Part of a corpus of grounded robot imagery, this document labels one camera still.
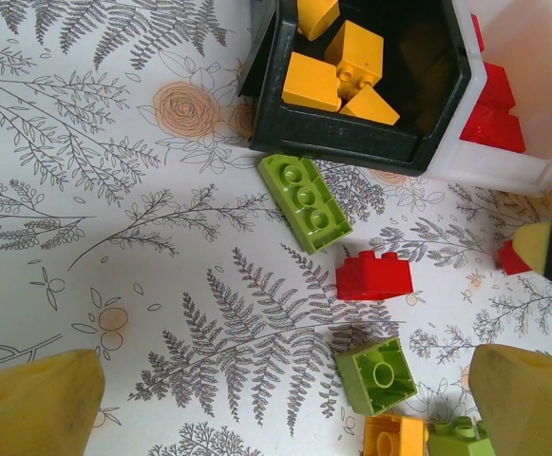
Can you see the yellow lego brick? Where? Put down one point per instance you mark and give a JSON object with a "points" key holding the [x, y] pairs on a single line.
{"points": [[316, 16], [356, 52], [311, 83], [392, 436]]}

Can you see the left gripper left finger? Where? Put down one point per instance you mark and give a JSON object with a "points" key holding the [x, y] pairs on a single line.
{"points": [[33, 404]]}

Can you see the floral patterned table cover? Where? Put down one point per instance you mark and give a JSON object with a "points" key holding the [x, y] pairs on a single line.
{"points": [[114, 237]]}

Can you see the black plastic bin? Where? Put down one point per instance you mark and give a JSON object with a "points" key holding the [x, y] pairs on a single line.
{"points": [[351, 142]]}

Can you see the small red lego brick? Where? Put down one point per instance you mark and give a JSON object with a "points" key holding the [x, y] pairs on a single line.
{"points": [[508, 260]]}

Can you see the white plastic bin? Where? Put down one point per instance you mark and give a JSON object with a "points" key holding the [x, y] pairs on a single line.
{"points": [[518, 38]]}

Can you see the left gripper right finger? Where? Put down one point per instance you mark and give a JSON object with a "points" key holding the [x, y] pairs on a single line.
{"points": [[532, 404]]}

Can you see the yellow lego wedge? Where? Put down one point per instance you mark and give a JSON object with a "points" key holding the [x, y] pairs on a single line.
{"points": [[370, 108]]}

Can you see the long green lego brick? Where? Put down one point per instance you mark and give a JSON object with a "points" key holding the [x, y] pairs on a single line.
{"points": [[304, 199]]}

